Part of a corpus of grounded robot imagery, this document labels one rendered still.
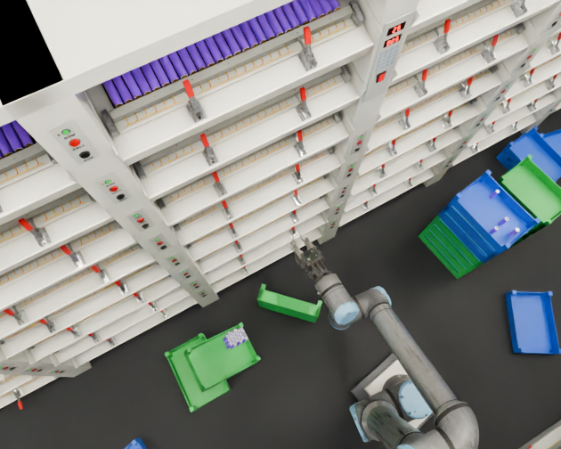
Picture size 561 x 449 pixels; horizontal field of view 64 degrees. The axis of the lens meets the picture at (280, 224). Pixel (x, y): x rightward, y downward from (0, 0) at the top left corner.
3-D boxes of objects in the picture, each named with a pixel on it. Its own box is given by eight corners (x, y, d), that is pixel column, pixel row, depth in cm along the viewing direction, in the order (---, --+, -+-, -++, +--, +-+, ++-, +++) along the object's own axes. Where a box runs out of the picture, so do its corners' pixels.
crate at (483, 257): (513, 238, 209) (522, 232, 201) (483, 264, 204) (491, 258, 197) (467, 191, 217) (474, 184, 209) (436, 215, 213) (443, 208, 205)
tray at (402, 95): (520, 52, 152) (549, 31, 138) (370, 126, 142) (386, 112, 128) (491, 0, 152) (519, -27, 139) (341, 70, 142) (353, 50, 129)
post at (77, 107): (219, 298, 231) (64, 80, 66) (202, 307, 230) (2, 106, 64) (202, 265, 237) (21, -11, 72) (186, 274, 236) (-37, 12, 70)
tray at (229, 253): (327, 208, 195) (333, 205, 186) (202, 273, 185) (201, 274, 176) (305, 167, 195) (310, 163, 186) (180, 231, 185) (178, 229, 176)
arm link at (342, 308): (337, 330, 160) (338, 322, 151) (320, 300, 166) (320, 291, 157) (360, 316, 162) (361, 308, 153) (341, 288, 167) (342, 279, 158)
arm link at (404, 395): (432, 406, 193) (445, 410, 177) (396, 423, 191) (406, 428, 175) (414, 372, 198) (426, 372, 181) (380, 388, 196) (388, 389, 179)
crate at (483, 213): (531, 226, 194) (541, 220, 186) (499, 254, 189) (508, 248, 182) (481, 176, 202) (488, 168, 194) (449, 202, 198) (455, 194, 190)
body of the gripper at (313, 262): (316, 243, 166) (333, 269, 160) (316, 252, 173) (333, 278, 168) (298, 253, 164) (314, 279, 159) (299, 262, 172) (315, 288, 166)
